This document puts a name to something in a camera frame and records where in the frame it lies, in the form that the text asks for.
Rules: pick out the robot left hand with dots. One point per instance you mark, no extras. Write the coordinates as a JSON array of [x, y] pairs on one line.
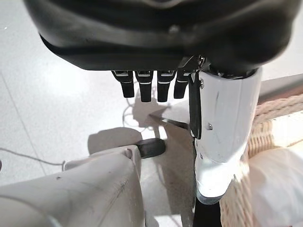
[[142, 35]]

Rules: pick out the cream wicker basket tray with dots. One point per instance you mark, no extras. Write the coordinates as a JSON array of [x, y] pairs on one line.
[[262, 139]]

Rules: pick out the silver robot left leg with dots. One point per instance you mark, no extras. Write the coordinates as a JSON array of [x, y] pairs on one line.
[[82, 189]]

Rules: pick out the white rolled cloth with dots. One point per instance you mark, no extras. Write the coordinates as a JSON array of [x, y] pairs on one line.
[[277, 184]]

